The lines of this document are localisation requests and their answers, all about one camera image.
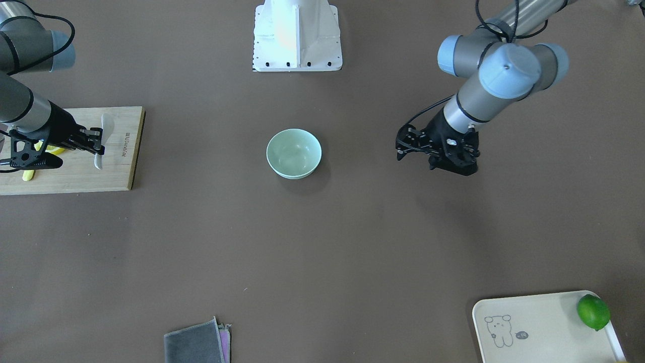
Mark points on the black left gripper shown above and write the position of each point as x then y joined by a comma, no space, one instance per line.
436,128

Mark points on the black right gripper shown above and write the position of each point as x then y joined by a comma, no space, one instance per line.
59,124

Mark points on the white ceramic spoon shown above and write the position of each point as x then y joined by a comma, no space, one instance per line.
107,125

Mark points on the light green bowl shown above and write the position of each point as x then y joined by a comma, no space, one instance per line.
294,153

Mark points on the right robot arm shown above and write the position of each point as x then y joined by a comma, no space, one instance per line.
34,42

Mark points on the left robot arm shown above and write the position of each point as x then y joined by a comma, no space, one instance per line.
498,71

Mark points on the bamboo cutting board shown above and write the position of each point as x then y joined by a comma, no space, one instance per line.
78,173

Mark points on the yellow plastic knife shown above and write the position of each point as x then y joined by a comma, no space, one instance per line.
29,174

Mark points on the beige cartoon tray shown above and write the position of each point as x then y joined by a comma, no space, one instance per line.
541,328

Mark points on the grey folded cloth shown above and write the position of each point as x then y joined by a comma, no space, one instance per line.
206,342

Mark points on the green lime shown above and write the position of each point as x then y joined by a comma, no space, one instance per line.
593,312

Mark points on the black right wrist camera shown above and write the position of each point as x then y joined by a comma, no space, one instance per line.
24,156

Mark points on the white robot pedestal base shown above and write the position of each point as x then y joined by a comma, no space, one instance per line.
297,36

